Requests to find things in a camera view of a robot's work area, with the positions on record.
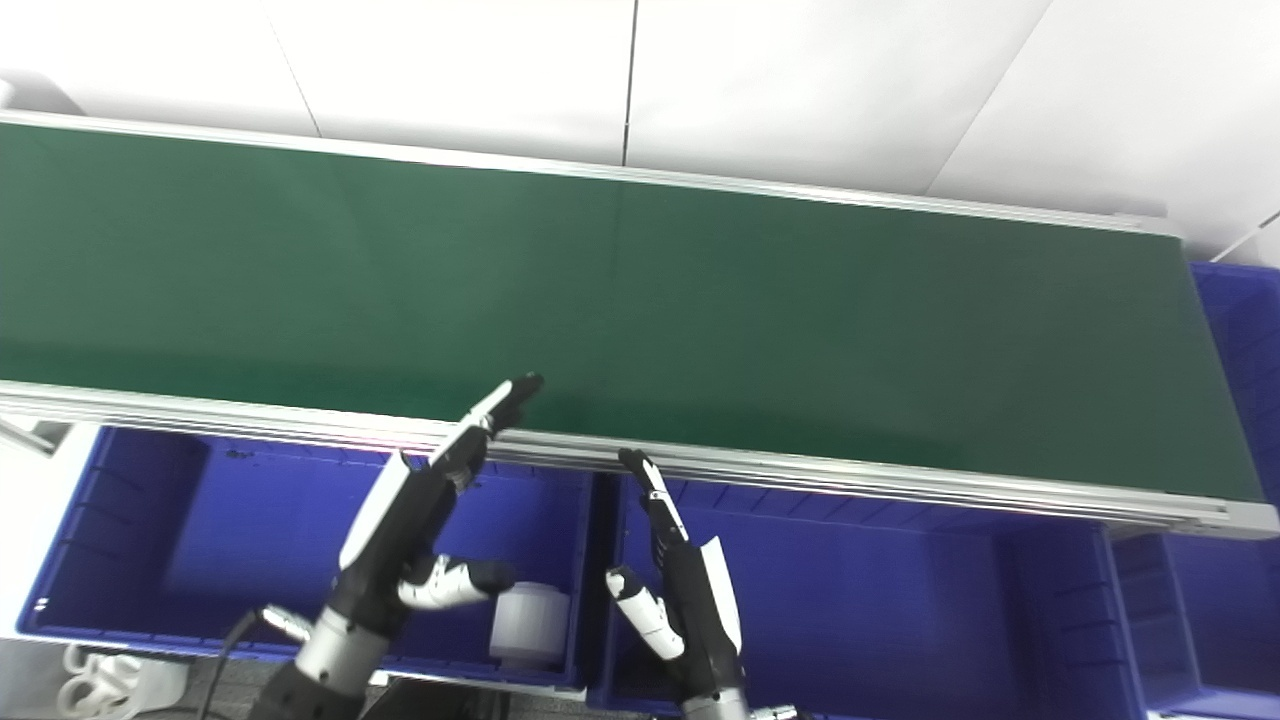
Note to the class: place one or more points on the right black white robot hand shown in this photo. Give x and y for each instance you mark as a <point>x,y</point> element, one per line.
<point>700,610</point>

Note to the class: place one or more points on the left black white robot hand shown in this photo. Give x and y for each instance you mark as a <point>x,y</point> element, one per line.
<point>400,540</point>

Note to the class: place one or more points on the white cylindrical plastic part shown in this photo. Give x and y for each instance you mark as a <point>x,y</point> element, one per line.
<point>535,625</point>

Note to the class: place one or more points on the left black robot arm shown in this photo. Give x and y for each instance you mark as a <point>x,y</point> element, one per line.
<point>320,660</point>

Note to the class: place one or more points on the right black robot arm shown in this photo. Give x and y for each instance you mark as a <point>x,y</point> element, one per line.
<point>715,708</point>

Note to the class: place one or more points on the blue plastic bin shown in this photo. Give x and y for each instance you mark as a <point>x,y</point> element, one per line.
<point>900,600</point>
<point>1240,330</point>
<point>250,530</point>

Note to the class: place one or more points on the green conveyor belt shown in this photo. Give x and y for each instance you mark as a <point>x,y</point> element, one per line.
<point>700,320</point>
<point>900,480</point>

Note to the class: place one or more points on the aluminium conveyor leg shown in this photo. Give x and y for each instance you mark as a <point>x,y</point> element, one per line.
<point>25,437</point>

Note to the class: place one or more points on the white bundled object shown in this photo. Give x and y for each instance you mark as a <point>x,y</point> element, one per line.
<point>100,690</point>

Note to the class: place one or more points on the thin grey rod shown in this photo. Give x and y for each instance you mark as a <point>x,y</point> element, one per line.
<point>1250,235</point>

